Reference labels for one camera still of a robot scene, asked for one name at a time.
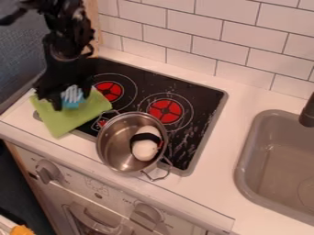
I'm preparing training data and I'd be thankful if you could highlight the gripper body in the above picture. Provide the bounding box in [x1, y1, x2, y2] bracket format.
[34, 54, 98, 103]

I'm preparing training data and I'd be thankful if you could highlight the toy stove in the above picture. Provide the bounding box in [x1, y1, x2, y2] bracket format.
[31, 57, 230, 178]

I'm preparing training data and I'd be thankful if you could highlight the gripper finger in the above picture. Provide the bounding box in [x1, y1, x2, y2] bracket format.
[48, 93, 67, 112]
[79, 77, 96, 100]

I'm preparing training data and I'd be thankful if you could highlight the blue brush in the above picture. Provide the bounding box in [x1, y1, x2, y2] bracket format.
[60, 84, 89, 111]

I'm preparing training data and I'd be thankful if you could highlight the white toy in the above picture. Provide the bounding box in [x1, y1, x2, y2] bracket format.
[129, 125, 166, 162]

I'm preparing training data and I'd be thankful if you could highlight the green cloth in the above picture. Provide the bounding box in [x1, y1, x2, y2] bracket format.
[28, 86, 115, 140]

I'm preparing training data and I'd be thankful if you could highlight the silver pot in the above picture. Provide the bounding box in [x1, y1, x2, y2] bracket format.
[94, 111, 174, 183]

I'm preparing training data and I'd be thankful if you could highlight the tap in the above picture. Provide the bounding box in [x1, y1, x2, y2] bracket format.
[297, 91, 314, 129]

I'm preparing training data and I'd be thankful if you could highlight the toy sink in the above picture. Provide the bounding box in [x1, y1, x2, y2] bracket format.
[232, 108, 314, 227]

